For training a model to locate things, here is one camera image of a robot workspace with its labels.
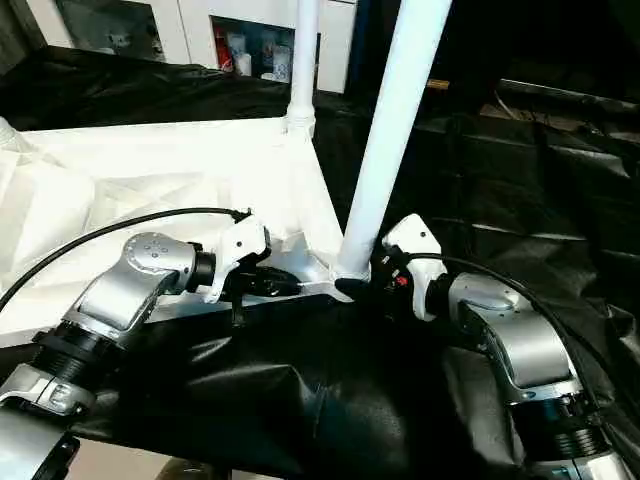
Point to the white plastic table top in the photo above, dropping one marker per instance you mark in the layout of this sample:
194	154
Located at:
150	170

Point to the white plastic table leg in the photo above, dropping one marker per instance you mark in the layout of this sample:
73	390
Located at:
400	110
303	60
7	133

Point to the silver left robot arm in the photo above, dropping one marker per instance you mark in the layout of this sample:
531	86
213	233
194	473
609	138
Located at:
100	320

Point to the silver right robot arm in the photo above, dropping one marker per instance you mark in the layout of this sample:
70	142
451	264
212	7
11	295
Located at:
520	350

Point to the black mat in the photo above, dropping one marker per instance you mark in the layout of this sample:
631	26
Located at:
330	400

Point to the white cabinet with glass doors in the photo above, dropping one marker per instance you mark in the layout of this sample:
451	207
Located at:
200	25

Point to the black furniture with gold label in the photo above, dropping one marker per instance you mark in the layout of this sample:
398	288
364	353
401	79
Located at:
560	40

